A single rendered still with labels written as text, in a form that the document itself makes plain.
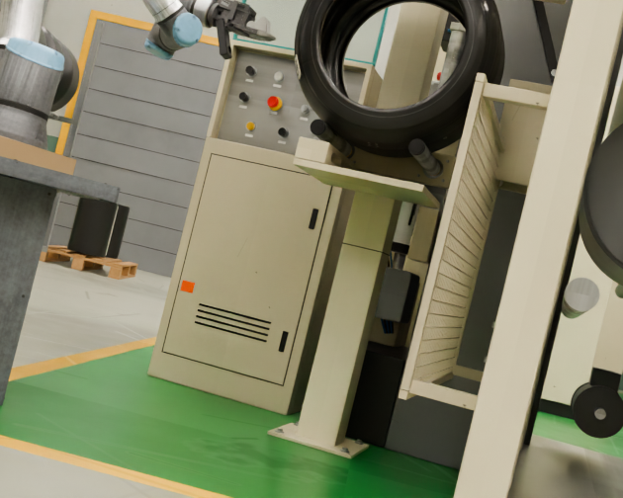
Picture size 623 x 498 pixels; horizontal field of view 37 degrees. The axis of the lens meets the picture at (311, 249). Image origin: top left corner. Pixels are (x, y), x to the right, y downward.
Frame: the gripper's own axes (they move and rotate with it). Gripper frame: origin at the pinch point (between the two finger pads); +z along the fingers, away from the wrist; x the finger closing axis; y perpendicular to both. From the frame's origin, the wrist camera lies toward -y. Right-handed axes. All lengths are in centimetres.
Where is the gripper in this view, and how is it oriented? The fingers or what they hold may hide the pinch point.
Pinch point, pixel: (270, 40)
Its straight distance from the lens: 279.6
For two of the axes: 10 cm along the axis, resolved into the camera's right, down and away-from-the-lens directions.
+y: 3.5, -9.4, -0.1
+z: 9.0, 3.4, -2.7
